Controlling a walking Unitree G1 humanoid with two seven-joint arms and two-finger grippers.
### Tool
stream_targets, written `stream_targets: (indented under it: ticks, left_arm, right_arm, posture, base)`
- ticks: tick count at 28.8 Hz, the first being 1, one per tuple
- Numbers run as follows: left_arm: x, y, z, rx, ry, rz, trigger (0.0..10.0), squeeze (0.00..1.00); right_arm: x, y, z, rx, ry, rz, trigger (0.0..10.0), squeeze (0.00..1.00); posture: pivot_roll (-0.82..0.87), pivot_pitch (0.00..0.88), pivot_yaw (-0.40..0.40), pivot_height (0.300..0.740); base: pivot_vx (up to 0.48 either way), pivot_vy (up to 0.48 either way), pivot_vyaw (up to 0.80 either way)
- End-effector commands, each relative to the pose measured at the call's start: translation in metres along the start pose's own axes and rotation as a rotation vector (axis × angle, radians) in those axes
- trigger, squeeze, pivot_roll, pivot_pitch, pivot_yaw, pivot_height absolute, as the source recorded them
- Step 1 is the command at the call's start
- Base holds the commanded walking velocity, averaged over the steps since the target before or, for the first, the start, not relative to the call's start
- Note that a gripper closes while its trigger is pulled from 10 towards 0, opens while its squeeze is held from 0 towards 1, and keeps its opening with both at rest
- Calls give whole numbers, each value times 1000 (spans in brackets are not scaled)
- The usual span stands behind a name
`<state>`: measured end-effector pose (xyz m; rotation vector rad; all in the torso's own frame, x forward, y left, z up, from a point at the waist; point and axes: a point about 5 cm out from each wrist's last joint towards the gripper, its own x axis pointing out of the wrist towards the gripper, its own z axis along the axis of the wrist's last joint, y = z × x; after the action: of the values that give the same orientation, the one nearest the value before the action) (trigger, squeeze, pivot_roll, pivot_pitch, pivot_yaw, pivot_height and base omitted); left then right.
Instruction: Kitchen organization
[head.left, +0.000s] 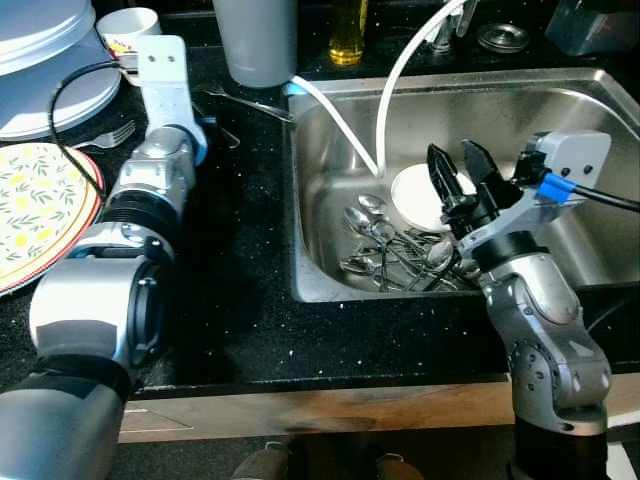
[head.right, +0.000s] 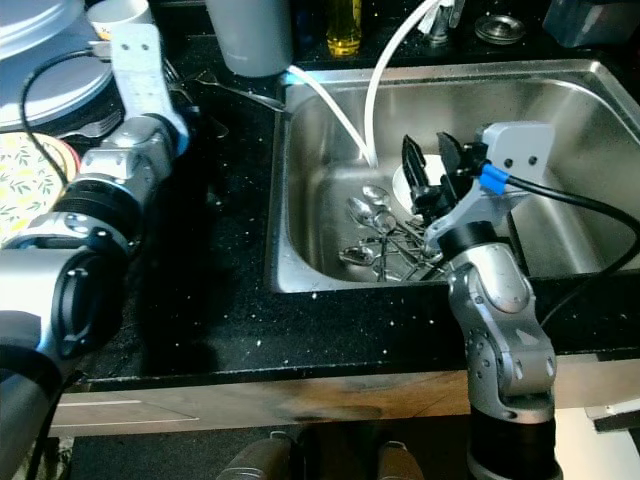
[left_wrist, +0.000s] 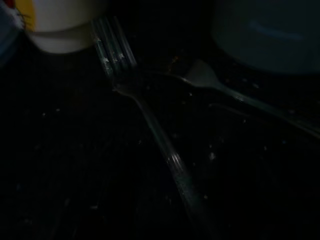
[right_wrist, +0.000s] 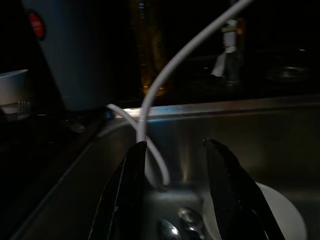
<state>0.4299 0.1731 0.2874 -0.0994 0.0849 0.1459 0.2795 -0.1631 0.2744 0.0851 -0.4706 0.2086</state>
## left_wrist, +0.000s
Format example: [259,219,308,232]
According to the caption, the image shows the grey kettle with red button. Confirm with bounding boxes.
[210,0,320,75]

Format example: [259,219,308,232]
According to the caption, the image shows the metal spoon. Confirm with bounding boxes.
[139,58,320,140]

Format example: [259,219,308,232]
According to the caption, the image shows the metal fork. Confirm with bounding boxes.
[90,15,220,240]

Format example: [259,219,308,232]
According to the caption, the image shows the white floral teacup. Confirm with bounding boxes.
[15,0,110,55]

